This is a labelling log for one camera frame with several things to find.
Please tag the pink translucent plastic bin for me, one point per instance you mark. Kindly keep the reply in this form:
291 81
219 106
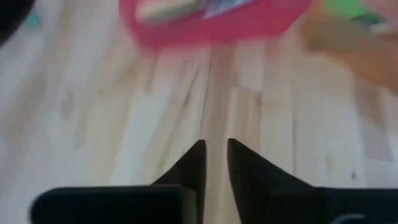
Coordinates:
217 29

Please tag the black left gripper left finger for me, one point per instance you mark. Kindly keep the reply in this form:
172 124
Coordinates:
124 205

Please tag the green silicone spatula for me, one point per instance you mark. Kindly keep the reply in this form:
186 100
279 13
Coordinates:
348 7

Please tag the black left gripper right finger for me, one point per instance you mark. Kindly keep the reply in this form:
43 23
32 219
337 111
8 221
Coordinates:
295 205

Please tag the orange translucent plastic bin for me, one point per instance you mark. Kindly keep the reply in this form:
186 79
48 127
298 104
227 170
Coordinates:
357 59

